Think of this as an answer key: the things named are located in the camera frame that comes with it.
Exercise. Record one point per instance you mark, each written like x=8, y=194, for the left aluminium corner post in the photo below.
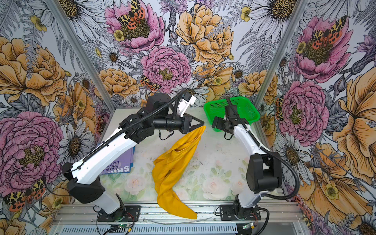
x=69, y=31

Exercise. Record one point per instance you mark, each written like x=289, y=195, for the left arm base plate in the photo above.
x=123, y=214

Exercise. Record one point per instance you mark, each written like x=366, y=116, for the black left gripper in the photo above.
x=186, y=120

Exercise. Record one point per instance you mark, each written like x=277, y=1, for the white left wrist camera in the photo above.
x=185, y=102

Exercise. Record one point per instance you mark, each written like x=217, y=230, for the right aluminium corner post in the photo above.
x=285, y=39

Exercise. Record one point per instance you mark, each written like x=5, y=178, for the aluminium corner post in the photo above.
x=285, y=39
x=69, y=31

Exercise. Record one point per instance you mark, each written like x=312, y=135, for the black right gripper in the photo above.
x=219, y=124

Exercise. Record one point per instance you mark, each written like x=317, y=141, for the folded purple t shirt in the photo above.
x=122, y=164

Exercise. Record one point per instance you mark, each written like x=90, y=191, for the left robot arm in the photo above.
x=161, y=112

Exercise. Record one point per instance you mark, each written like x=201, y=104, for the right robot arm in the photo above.
x=264, y=172

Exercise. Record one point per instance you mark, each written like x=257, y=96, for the green plastic basket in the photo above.
x=246, y=110

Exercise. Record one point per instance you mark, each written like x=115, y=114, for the yellow t shirt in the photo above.
x=168, y=170

